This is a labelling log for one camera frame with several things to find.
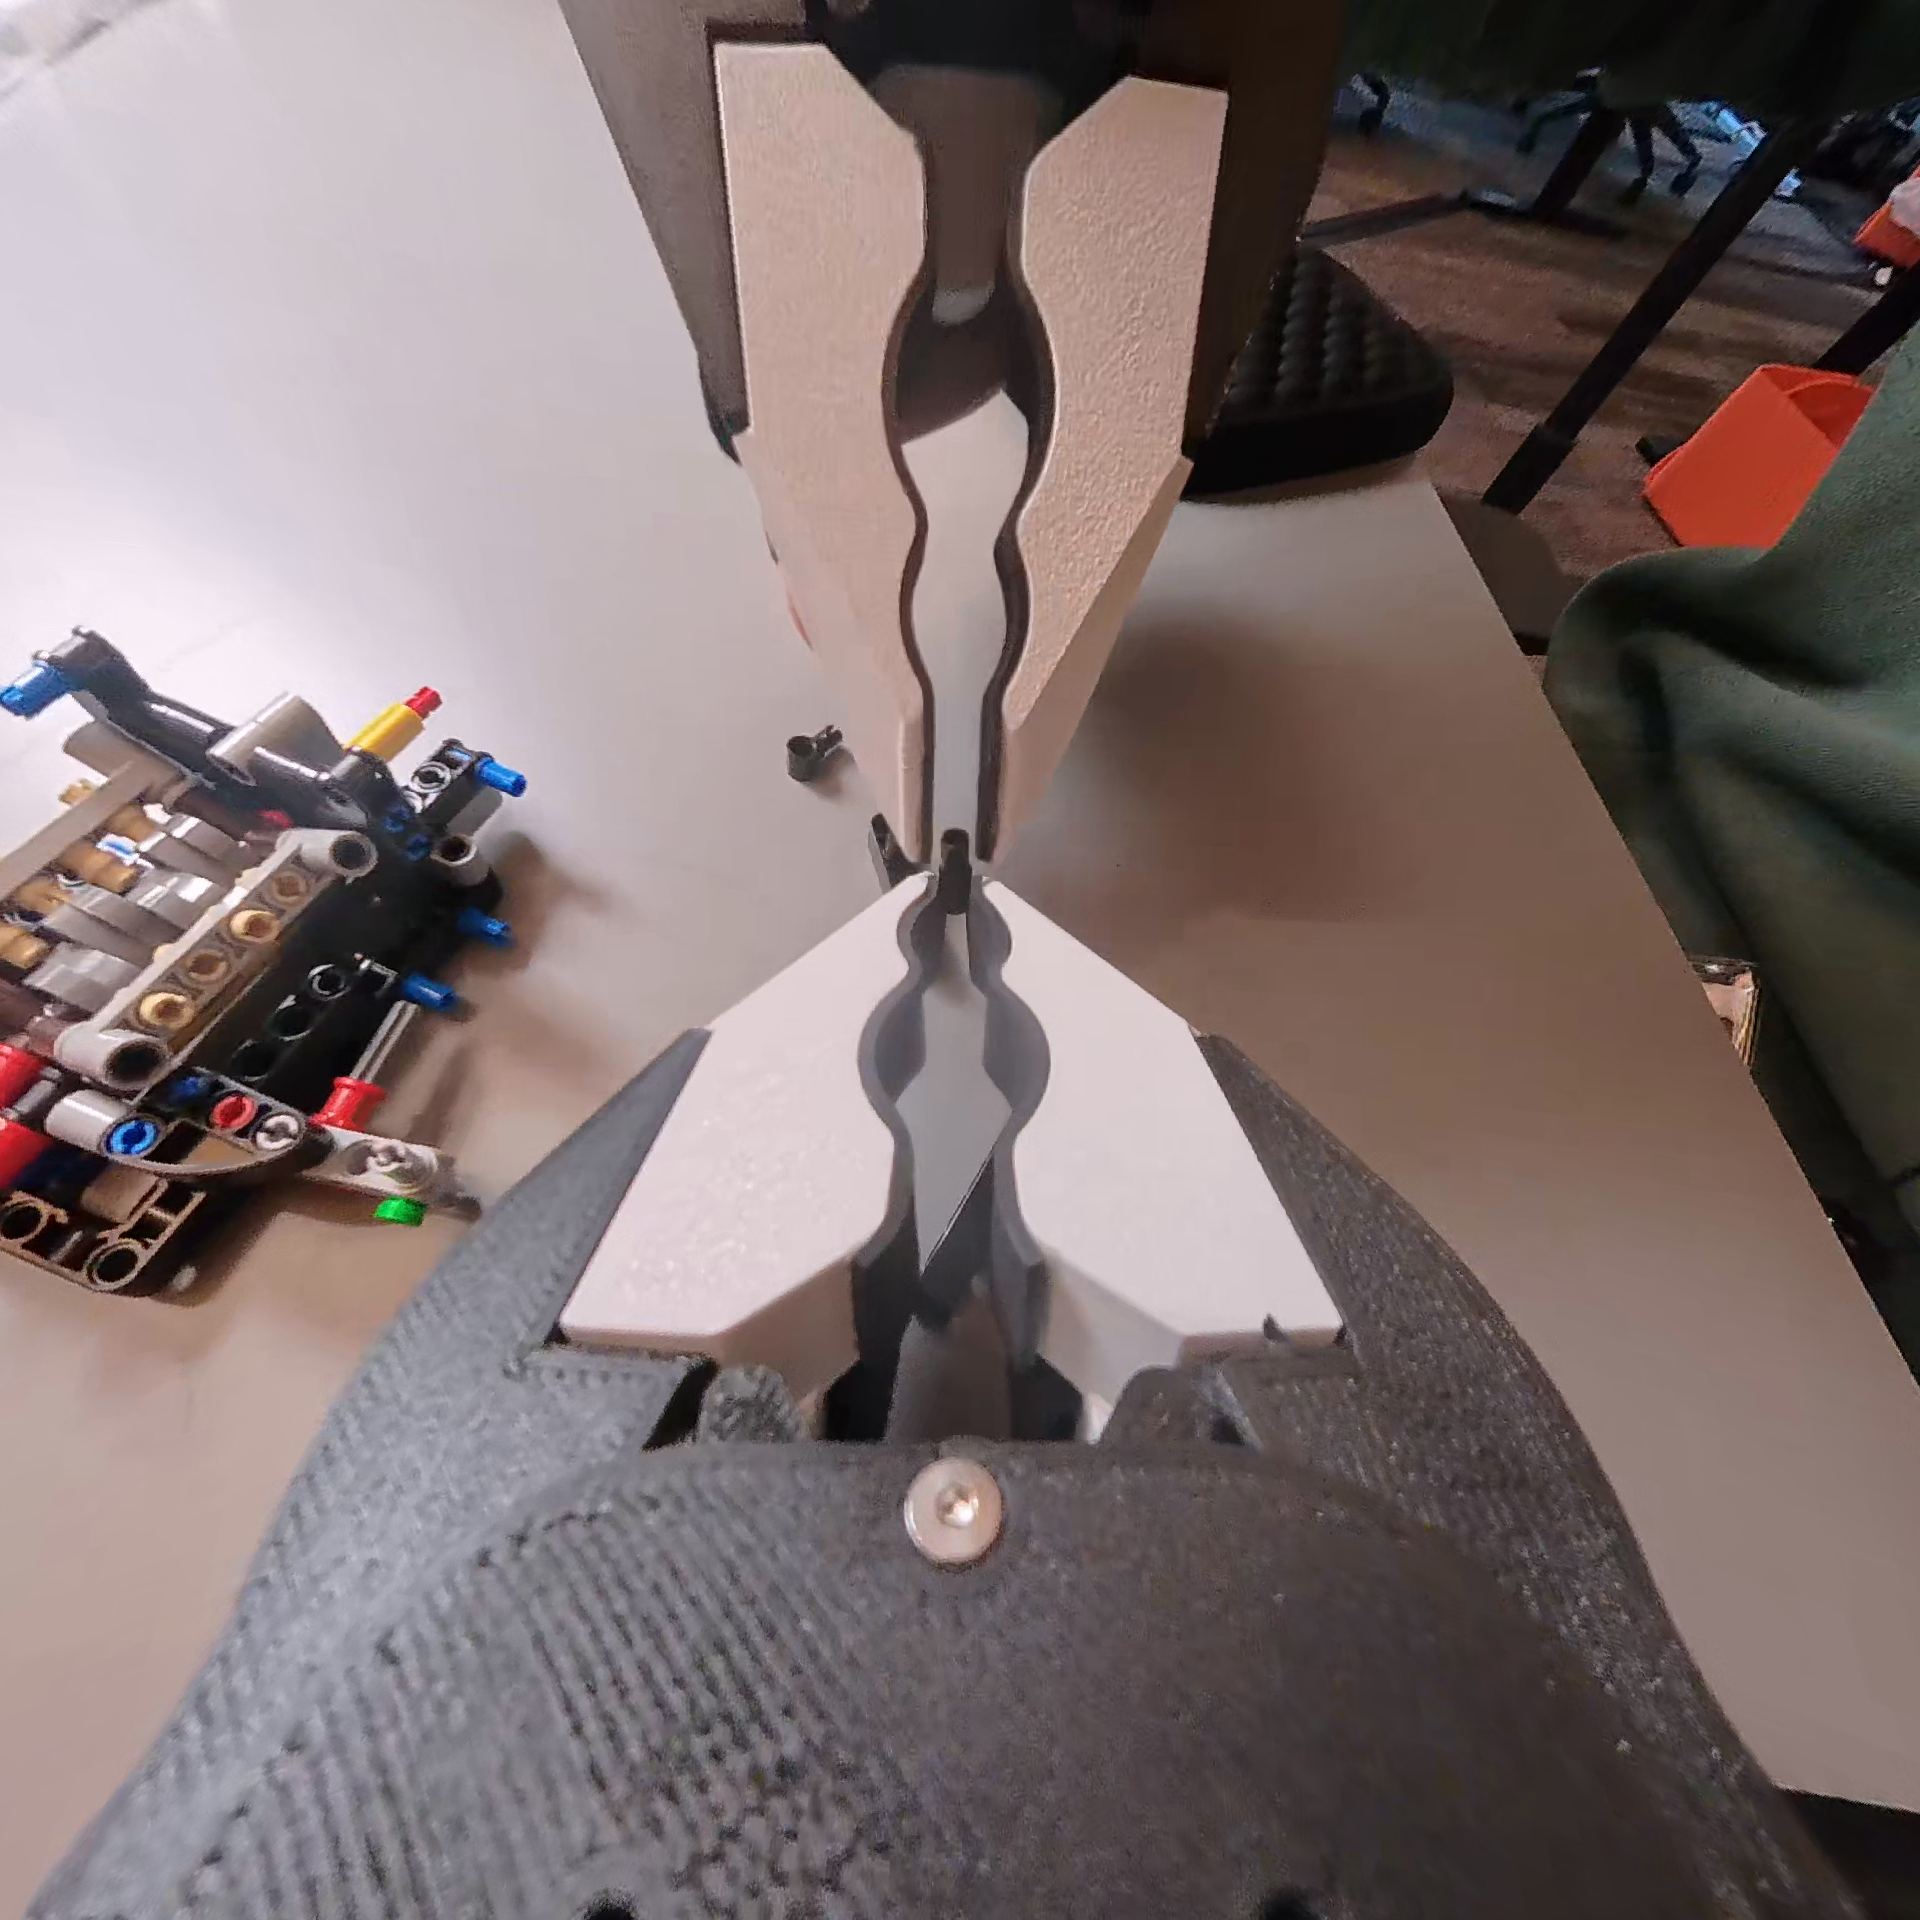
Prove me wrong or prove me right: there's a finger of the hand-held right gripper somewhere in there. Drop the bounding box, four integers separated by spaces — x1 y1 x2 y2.
975 78 1234 866
712 43 937 866

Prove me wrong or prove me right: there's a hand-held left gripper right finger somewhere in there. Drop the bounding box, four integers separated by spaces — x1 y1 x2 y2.
975 877 1348 1403

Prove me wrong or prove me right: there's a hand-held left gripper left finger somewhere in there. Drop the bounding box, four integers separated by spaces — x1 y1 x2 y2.
557 877 937 1429

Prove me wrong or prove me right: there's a long black lego beam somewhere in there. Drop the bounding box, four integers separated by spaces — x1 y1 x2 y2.
896 983 1012 1339

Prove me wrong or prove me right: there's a person's right forearm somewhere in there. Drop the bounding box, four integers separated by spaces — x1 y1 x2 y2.
1321 0 1920 121

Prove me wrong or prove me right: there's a multicolour lego chassis assembly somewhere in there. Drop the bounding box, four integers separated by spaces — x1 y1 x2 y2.
0 627 531 1299

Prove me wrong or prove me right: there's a black chair part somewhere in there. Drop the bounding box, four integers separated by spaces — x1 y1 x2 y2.
1481 112 1855 514

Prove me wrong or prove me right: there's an orange plastic bin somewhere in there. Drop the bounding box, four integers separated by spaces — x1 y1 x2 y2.
1642 363 1880 552

